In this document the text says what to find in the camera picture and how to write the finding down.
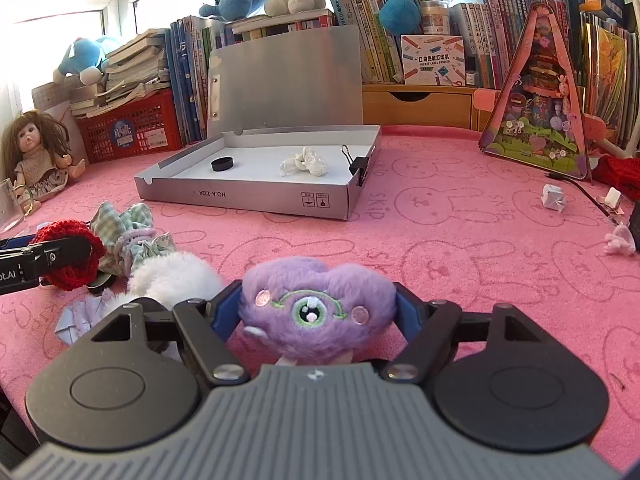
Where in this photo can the tape roll canister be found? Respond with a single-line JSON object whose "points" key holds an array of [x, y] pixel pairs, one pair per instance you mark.
{"points": [[434, 17]]}

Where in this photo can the small pink toy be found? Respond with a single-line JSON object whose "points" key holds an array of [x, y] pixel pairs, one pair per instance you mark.
{"points": [[620, 240]]}

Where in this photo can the brown-haired doll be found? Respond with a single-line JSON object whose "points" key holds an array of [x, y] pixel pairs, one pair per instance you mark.
{"points": [[30, 135]]}

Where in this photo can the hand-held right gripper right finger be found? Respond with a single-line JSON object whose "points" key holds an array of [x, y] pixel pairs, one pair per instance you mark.
{"points": [[406, 310]]}

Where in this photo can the white paper cube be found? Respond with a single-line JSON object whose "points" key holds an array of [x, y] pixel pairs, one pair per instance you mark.
{"points": [[554, 197]]}

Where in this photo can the grey storage box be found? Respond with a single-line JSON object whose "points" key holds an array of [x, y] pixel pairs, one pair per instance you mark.
{"points": [[260, 200]]}

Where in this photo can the white fluffy scrunchie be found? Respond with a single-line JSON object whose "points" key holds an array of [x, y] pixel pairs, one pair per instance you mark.
{"points": [[170, 275]]}

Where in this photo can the black round cap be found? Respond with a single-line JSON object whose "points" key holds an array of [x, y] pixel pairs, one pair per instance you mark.
{"points": [[215, 166]]}

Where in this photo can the blue plush toy with tag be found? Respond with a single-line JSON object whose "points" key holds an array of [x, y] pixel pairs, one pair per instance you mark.
{"points": [[80, 57]]}

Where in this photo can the pink bunny-print mat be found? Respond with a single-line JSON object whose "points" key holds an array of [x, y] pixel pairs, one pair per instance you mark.
{"points": [[450, 260]]}

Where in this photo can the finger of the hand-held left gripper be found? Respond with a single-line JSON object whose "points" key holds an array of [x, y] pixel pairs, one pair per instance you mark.
{"points": [[65, 257]]}

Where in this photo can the red plastic crate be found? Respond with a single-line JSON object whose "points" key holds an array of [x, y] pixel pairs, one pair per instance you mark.
{"points": [[150, 130]]}

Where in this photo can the pink triangular toy box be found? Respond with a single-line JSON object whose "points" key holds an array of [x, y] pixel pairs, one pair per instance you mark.
{"points": [[540, 110]]}

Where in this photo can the red knitted cloth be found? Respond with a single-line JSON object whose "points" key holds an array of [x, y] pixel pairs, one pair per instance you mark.
{"points": [[620, 170]]}

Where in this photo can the label printer box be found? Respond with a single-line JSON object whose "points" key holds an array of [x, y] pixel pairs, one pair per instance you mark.
{"points": [[432, 62]]}

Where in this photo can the white charger plug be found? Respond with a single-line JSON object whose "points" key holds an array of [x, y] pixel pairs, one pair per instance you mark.
{"points": [[613, 196]]}

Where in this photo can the red knitted scrunchie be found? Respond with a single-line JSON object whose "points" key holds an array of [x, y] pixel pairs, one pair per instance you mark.
{"points": [[65, 230]]}

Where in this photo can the row of colourful upright books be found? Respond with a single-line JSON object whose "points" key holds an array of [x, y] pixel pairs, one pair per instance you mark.
{"points": [[485, 35]]}

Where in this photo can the wooden drawer unit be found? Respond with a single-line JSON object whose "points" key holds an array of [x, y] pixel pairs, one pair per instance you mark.
{"points": [[420, 107]]}

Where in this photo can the purple plush toy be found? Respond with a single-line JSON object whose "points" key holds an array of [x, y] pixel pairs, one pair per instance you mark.
{"points": [[310, 285]]}

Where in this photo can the clear plastic stand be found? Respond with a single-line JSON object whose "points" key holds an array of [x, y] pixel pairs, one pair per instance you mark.
{"points": [[7, 205]]}

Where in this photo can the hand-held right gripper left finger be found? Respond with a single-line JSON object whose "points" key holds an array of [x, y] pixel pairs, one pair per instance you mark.
{"points": [[227, 307]]}

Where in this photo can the black binder clip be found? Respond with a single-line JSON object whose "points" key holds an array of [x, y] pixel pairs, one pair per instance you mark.
{"points": [[361, 167]]}

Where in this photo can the flat books under plush toys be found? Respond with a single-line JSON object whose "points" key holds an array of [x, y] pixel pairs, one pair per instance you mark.
{"points": [[280, 22]]}

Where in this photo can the yellow picture books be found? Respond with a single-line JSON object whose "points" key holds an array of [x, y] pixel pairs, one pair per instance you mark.
{"points": [[612, 75]]}

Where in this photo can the row of thin blue books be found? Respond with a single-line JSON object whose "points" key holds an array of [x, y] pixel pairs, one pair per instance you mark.
{"points": [[192, 80]]}

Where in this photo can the stack of worn books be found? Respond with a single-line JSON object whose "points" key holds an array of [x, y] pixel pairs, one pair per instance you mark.
{"points": [[135, 70]]}

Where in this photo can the green plaid scrunchie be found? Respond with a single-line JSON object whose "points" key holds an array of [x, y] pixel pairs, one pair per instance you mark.
{"points": [[125, 220]]}

